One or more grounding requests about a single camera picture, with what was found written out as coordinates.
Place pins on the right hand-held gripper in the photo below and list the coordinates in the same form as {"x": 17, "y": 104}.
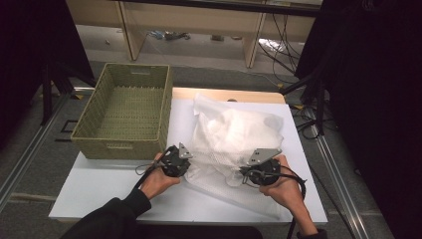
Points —
{"x": 263, "y": 172}

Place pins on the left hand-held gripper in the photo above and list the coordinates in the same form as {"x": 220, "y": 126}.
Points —
{"x": 174, "y": 162}

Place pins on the white mesh laundry bag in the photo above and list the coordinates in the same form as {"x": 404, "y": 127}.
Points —
{"x": 232, "y": 132}

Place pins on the green woven basket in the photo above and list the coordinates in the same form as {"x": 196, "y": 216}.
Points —
{"x": 129, "y": 113}

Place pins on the person's left hand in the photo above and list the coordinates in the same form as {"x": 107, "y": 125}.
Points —
{"x": 159, "y": 184}

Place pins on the person's right hand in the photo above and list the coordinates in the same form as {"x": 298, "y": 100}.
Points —
{"x": 285, "y": 189}

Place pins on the black metal stand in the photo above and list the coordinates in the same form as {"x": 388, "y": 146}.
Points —
{"x": 46, "y": 93}
{"x": 320, "y": 106}

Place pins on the black curtain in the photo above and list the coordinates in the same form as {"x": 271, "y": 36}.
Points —
{"x": 33, "y": 49}
{"x": 375, "y": 99}

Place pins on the beige wooden shelf unit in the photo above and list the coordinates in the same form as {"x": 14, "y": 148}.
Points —
{"x": 192, "y": 20}

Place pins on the metal floor rail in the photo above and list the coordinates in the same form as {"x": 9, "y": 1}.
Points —
{"x": 338, "y": 186}
{"x": 30, "y": 149}

